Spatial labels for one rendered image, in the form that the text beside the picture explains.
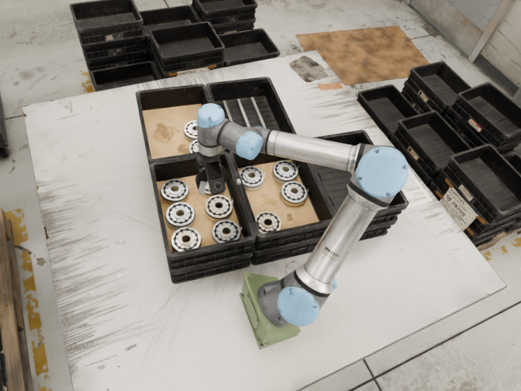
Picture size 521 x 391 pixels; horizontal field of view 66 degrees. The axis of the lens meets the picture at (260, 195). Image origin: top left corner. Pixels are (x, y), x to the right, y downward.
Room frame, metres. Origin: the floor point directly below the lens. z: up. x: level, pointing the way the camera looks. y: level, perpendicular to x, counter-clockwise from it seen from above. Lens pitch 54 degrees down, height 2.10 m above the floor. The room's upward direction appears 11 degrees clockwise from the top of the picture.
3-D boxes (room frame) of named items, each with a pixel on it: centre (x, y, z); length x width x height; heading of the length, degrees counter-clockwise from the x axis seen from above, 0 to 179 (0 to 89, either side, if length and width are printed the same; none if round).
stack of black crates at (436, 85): (2.38, -1.08, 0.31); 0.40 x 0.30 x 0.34; 33
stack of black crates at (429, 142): (1.83, -0.97, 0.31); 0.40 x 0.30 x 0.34; 33
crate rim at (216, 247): (0.79, 0.20, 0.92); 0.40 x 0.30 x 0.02; 26
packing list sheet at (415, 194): (1.25, -0.60, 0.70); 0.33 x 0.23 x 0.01; 33
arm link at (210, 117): (0.81, 0.17, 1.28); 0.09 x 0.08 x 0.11; 69
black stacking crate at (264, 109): (1.28, 0.11, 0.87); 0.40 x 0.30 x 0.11; 26
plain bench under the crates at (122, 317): (1.04, 0.07, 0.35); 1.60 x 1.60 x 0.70; 33
